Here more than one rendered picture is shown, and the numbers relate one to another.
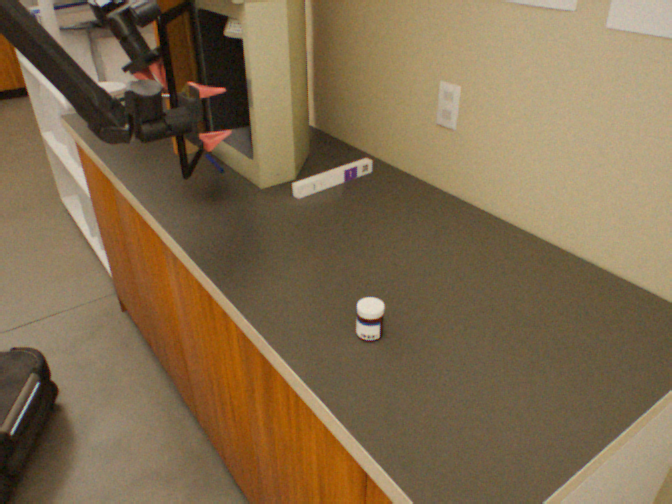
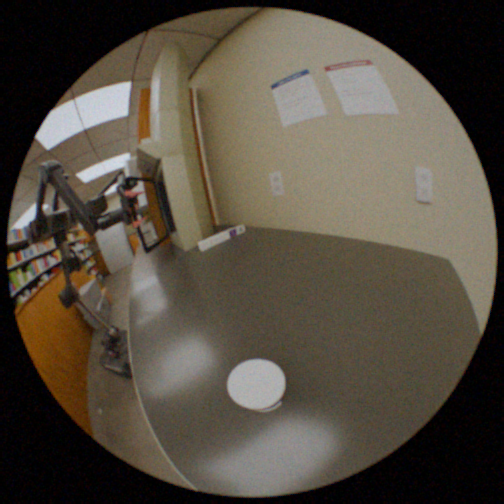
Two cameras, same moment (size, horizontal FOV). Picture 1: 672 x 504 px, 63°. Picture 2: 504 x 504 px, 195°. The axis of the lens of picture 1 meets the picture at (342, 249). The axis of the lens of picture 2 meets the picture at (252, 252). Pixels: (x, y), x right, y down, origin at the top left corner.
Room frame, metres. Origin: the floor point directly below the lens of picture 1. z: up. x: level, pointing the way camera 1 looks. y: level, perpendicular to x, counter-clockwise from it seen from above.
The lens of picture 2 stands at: (0.72, -0.06, 1.13)
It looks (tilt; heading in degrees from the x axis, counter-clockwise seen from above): 23 degrees down; 357
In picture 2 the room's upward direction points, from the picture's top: 11 degrees counter-clockwise
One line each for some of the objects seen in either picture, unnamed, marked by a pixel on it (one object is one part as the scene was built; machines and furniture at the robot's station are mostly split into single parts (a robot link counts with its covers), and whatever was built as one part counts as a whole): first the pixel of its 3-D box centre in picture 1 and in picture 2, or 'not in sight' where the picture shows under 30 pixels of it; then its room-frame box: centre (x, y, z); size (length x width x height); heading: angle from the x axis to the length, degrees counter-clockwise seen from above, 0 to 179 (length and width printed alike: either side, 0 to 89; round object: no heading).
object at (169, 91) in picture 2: not in sight; (171, 81); (1.56, 0.22, 2.18); 0.32 x 0.25 x 0.93; 36
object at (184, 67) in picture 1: (186, 88); (148, 211); (1.45, 0.41, 1.19); 0.30 x 0.01 x 0.40; 1
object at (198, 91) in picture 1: (206, 99); (133, 199); (1.19, 0.30, 1.24); 0.09 x 0.07 x 0.07; 126
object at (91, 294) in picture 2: not in sight; (89, 296); (1.83, 2.65, 0.49); 0.60 x 0.42 x 0.33; 36
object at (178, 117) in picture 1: (178, 121); (119, 214); (1.15, 0.36, 1.20); 0.07 x 0.07 x 0.10; 36
